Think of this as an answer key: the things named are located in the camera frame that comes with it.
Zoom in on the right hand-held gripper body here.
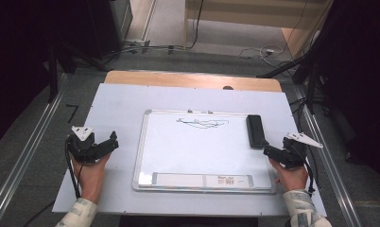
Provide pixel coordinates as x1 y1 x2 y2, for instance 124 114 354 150
280 131 324 169

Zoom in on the white floor cable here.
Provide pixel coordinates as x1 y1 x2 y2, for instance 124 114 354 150
238 44 286 68

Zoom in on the person's left hand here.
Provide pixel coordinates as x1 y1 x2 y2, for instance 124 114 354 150
71 152 112 205

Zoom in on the metal floor rail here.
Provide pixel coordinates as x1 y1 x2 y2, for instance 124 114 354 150
294 84 364 227
0 74 69 227

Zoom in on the white board panel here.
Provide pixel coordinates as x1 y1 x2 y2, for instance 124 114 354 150
51 82 328 218

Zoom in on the power strip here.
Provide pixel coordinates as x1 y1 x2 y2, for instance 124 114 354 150
123 38 152 49

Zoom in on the black hanging cable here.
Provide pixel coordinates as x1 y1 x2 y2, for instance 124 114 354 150
183 0 205 50

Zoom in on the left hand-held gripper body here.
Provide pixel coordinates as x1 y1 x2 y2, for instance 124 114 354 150
66 125 101 165

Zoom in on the black metal stand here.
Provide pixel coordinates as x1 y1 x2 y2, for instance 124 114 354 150
47 42 111 103
256 0 347 115

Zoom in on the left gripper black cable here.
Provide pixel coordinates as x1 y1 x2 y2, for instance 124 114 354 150
63 140 85 201

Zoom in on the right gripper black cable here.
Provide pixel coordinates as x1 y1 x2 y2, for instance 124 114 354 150
300 148 318 195

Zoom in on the person's right hand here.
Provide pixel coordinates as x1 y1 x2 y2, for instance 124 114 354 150
268 157 310 192

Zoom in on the white whiteboard with metal frame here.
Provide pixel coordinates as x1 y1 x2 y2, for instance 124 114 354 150
131 109 278 194

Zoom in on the light wooden furniture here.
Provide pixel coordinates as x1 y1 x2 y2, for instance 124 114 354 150
182 0 335 58

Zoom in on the black whiteboard eraser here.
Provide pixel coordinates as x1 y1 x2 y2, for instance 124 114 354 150
246 113 268 150

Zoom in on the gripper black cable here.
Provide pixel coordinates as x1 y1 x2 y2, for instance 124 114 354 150
63 140 85 201
300 148 318 195

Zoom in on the wooden table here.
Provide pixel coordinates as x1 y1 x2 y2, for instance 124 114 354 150
103 69 284 94

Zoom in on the black cabinet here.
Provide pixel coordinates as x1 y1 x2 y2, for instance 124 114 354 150
85 0 134 60

